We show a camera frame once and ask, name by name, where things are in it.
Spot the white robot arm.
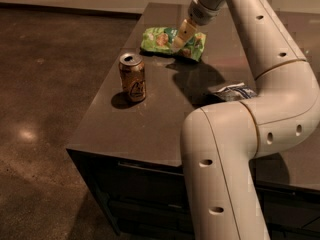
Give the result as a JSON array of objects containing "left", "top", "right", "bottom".
[{"left": 173, "top": 0, "right": 320, "bottom": 240}]

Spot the green rice chip bag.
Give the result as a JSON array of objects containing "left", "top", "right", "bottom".
[{"left": 140, "top": 27, "right": 206, "bottom": 62}]

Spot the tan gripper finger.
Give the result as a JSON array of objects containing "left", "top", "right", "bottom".
[{"left": 172, "top": 19, "right": 197, "bottom": 49}]

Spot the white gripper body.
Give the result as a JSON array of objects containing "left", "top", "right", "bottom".
[{"left": 188, "top": 0, "right": 221, "bottom": 26}]

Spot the dark drawer cabinet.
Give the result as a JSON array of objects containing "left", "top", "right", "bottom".
[{"left": 67, "top": 9, "right": 320, "bottom": 240}]

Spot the blue chip bag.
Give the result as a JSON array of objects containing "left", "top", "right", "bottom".
[{"left": 214, "top": 83, "right": 257, "bottom": 102}]

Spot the orange soda can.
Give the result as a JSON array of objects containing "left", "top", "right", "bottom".
[{"left": 119, "top": 52, "right": 146, "bottom": 103}]

